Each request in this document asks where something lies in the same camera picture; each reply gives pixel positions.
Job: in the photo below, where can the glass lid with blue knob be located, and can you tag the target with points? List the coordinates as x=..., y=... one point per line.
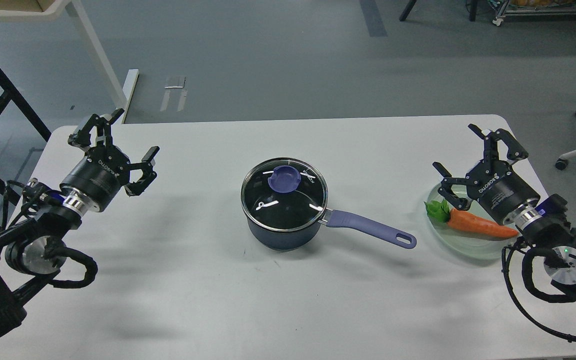
x=284, y=194

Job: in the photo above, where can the metal cart with casters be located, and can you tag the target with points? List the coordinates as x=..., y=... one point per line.
x=508, y=8

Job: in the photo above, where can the blue pot with handle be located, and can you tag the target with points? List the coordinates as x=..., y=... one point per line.
x=332, y=218

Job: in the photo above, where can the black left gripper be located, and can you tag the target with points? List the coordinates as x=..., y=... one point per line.
x=104, y=169

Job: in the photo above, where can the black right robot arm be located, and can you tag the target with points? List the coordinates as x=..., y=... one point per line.
x=548, y=246

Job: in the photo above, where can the orange toy carrot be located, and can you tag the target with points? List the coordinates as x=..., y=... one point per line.
x=462, y=220

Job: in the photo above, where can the white desk leg frame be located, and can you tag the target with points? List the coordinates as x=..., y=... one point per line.
x=16, y=11

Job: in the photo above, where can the black furniture leg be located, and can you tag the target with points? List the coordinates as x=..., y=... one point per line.
x=407, y=10

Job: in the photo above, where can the clear glass plate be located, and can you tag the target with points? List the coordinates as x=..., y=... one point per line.
x=472, y=245

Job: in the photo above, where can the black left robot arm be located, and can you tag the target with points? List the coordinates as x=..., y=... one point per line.
x=33, y=253

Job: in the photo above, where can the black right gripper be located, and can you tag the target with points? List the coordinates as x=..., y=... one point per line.
x=501, y=190

